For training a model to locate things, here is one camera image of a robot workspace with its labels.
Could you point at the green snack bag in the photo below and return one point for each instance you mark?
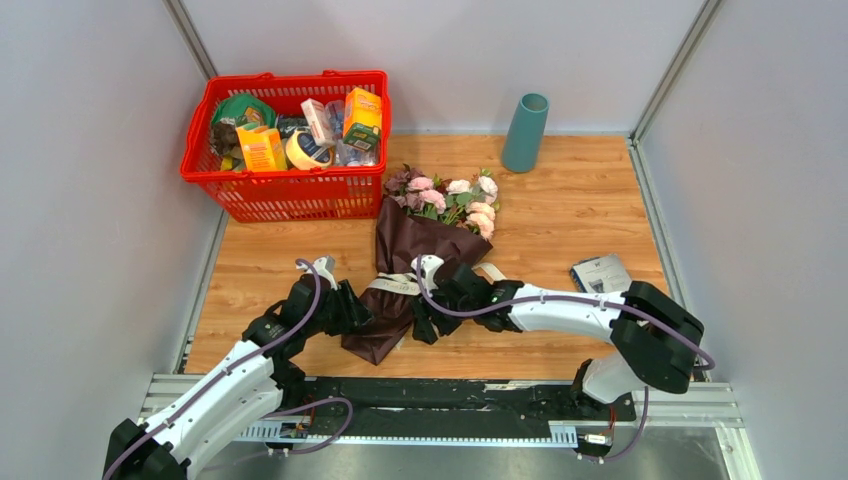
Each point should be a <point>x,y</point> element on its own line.
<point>243,108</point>

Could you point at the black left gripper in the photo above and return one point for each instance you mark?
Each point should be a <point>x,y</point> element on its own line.
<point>353,314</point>

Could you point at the pink flower bouquet brown wrap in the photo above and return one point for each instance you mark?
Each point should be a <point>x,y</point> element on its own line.
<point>421,215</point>

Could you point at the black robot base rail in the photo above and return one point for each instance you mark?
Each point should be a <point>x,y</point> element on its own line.
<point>488,413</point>

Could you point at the clear plastic bottle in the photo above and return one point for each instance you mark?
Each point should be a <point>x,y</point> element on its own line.
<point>346,155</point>

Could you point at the white printed ribbon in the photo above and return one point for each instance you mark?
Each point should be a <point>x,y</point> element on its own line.
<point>406,284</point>

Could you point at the yellow tape roll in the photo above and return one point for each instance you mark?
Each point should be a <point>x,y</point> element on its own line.
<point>304,153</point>

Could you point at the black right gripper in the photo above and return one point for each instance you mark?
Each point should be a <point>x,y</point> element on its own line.
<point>423,328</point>

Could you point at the white small box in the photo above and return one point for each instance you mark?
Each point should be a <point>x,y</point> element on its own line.
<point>318,122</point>

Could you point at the orange juice carton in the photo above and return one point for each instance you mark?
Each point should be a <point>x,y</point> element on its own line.
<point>262,148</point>

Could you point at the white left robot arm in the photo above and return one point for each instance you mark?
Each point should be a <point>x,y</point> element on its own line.
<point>256,379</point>

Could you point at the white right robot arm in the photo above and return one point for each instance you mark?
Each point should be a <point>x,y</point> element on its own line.
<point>657,342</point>

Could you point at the teal ceramic vase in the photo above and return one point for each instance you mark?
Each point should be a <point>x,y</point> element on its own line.
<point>525,134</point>

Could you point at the red plastic shopping basket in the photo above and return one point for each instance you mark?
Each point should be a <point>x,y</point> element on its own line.
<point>335,192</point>

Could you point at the orange green box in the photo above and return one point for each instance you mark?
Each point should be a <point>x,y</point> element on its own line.
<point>362,124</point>

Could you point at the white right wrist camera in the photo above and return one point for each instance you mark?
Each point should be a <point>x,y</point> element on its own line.
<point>425,268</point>

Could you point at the blue razor blister package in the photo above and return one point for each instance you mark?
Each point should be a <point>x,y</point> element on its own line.
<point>602,274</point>

